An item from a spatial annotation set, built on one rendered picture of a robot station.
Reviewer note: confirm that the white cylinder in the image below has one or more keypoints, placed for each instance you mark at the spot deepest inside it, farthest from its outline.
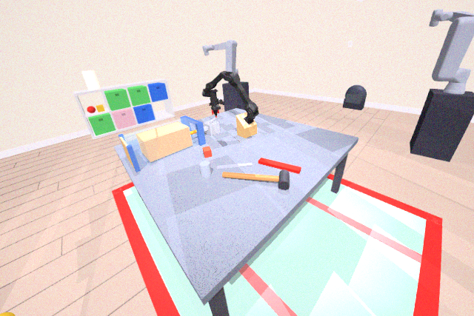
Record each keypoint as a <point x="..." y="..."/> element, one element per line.
<point x="205" y="169"/>

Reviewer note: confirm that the mallet with wooden handle and black head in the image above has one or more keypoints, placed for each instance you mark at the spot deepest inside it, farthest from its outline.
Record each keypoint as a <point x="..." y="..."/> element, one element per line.
<point x="283" y="179"/>

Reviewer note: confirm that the red flat bar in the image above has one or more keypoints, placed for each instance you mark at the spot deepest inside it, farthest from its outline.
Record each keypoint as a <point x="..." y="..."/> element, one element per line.
<point x="279" y="165"/>

